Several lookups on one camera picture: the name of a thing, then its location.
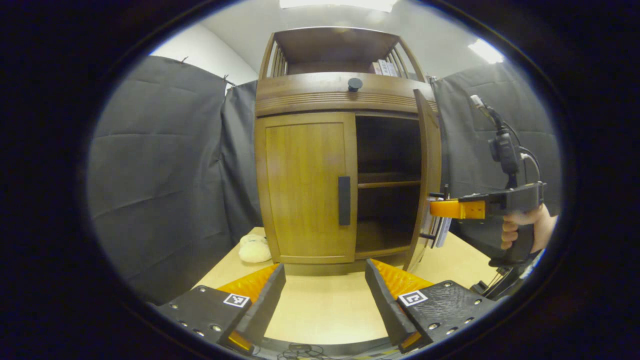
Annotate wooden cabinet door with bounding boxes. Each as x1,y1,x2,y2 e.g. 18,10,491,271
255,112,359,265
404,89,443,273

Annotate white paperback book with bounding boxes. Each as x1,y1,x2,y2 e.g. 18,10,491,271
437,219,453,249

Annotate wooden cabinet shelf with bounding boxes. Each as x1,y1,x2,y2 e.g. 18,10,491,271
357,172,422,190

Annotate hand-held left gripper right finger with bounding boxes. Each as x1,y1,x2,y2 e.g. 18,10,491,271
365,258,498,354

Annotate black cable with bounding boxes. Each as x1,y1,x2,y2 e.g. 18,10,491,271
517,146,542,183

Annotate cream plush toy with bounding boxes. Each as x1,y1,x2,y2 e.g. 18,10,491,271
238,234,273,264

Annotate small ceiling light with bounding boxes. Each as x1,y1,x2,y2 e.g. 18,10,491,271
467,38,505,65

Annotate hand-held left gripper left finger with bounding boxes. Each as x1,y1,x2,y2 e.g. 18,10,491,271
152,263,287,357

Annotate wooden double-door shoe cabinet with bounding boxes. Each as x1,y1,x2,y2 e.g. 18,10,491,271
254,26,440,276

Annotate large ceiling light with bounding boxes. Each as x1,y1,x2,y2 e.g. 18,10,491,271
279,0,398,13

